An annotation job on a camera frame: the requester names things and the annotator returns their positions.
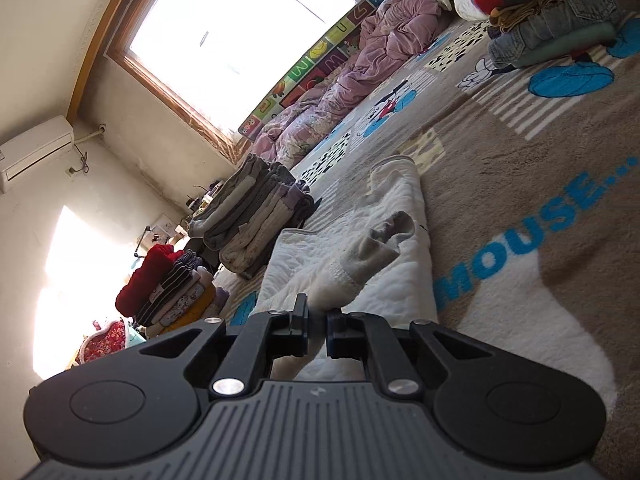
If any white quilted sweatshirt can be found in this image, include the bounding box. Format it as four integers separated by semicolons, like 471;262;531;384
247;155;442;382

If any red and yellow clothes stack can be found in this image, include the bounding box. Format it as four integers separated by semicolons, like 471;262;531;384
115;243;229;339

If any grey folded clothes stack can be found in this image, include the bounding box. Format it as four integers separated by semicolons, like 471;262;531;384
188;154;317;280

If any jeans and green clothes stack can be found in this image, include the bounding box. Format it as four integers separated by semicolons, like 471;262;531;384
473;0;639;70

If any brown Mickey Mouse blanket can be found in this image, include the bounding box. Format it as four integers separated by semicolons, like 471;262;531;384
214;4;640;480

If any colourful alphabet foam mat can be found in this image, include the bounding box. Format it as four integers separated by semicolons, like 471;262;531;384
238;0;383;141

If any purple crumpled quilt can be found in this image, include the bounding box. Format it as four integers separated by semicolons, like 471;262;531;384
250;0;450;169

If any white wall air conditioner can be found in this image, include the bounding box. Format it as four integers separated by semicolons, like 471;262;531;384
1;116;75;193

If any window with wooden frame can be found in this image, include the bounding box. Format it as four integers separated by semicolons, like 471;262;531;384
92;0;362;164

